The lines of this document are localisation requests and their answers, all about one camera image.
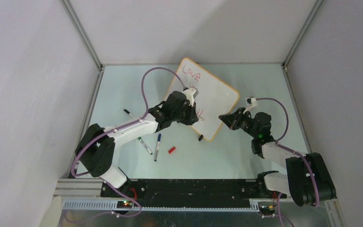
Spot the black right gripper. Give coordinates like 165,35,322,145
220,107,258,139

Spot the orange framed whiteboard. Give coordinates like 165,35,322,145
176,58,240,141

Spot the blue whiteboard marker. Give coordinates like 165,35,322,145
154,133,162,162

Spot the red marker cap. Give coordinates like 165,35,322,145
168,147,176,154

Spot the green whiteboard marker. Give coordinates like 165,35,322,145
138,137,153,155

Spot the black whiteboard marker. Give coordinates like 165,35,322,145
123,109,136,119

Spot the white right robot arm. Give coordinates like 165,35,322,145
219,107,337,207

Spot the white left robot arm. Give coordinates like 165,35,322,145
75,88,199,197

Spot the right control board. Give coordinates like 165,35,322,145
259,204,277,213

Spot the control board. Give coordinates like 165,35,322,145
116,200,134,209
259,204,277,213

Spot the left control board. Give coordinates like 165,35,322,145
116,200,134,209

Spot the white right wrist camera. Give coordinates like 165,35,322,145
243,96,258,114

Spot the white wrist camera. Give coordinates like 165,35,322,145
243,96,258,114
182,87,199,106

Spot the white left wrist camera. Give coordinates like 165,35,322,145
182,87,199,106

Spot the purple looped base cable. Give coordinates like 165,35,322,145
60,184,143,224

